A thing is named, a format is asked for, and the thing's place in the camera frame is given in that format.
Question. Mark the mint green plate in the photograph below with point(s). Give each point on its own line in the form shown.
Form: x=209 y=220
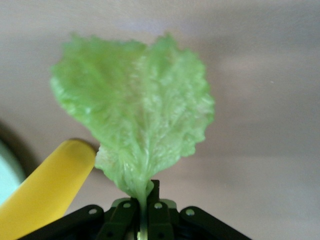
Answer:
x=7 y=175

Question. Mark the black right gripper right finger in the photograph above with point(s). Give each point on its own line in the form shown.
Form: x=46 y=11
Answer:
x=170 y=225

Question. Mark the green lettuce leaf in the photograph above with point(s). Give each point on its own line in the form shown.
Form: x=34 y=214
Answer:
x=135 y=105

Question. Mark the brown table cover sheet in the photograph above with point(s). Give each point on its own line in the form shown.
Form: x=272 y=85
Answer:
x=262 y=112

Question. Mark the yellow squeeze bottle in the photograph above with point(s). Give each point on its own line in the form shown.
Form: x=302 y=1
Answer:
x=45 y=190

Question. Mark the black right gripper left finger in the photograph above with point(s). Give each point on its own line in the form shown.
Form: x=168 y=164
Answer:
x=82 y=225

